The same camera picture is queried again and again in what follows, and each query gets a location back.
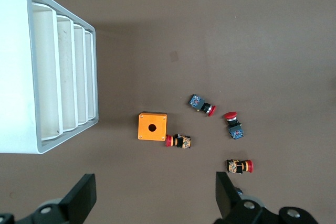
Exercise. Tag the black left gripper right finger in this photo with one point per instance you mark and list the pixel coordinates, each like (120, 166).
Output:
(229, 205)

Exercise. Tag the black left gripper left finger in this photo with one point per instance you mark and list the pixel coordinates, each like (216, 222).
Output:
(77, 203)

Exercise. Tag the red mushroom button orange block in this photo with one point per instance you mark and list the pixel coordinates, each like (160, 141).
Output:
(183, 142)
(236, 166)

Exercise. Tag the white slotted rack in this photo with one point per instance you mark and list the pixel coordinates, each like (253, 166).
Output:
(15, 77)

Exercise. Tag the orange button enclosure box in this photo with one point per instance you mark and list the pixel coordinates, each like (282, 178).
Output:
(160, 121)

